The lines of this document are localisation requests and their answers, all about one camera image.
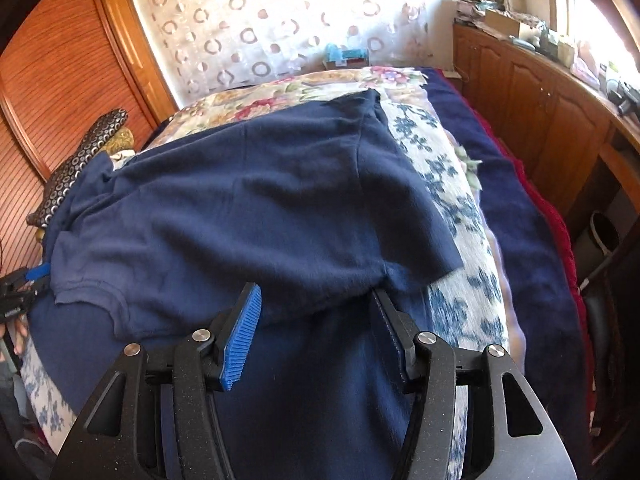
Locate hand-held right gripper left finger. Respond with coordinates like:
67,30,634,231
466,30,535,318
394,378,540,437
52,282,263,480

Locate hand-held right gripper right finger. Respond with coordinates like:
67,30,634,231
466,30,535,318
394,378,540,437
370,287,573,480

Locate navy blue t-shirt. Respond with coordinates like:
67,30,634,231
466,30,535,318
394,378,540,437
42,87,463,480

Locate person's left hand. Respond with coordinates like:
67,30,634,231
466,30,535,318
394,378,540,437
0,316,32,363

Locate dark circle-patterned cloth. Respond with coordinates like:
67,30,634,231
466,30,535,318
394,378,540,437
27,109,129,229

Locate blue floral white sheet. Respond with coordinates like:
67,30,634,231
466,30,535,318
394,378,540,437
19,95,512,466

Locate navy blue blanket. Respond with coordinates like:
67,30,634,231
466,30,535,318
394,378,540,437
419,67,597,480

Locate olive yellow folded cloth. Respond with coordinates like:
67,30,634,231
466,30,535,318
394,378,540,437
104,129,137,157

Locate wooden louvered wardrobe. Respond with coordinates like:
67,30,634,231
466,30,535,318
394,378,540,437
0,0,178,273

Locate grey waste bin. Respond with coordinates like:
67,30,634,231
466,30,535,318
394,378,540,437
574,210,624,284

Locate colourful floral quilt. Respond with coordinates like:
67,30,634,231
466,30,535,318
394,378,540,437
150,65,429,152

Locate wooden cabinet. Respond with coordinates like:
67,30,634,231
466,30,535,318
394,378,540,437
452,20,640,243

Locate box with blue cloth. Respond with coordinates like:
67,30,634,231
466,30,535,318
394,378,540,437
322,42,369,62

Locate circle-patterned sheer curtain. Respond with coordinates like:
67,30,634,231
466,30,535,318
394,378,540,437
127,0,432,109

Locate pink figurine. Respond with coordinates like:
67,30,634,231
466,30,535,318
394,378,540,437
570,42,601,83

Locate cardboard box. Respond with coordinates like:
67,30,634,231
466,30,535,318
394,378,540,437
484,7,527,37

